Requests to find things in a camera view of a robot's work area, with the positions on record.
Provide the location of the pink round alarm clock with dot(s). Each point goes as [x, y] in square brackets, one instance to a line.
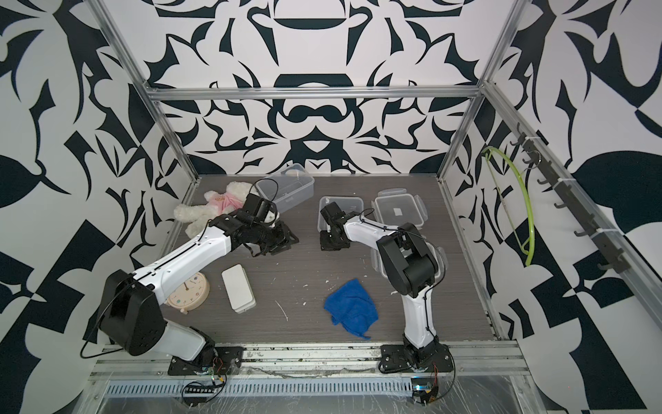
[190, 295]

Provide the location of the white teddy bear pink shirt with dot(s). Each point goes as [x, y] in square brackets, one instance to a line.
[196, 217]

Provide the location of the white rectangular box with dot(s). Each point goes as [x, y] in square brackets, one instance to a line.
[238, 289]

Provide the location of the clear lunch box lid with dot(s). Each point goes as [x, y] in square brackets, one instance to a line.
[438, 254]
[395, 207]

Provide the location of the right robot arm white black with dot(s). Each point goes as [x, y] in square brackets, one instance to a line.
[410, 266]

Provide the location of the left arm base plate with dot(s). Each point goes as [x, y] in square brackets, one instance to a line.
[216, 361]

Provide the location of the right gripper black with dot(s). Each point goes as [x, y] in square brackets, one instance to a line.
[324, 243]

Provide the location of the clear rectangular lunch box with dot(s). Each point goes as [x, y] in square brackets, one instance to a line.
[288, 187]
[345, 203]

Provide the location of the black wall hook rack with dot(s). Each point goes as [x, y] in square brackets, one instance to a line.
[574, 199]

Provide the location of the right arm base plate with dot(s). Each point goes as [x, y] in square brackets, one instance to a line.
[404, 358]

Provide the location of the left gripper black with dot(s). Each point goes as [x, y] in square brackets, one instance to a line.
[285, 240]

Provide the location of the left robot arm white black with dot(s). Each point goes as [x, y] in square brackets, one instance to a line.
[129, 312]

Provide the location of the blue cleaning cloth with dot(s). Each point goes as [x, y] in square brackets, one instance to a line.
[351, 307]

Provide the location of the green clothes hanger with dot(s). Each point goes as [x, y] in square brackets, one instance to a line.
[514, 199]

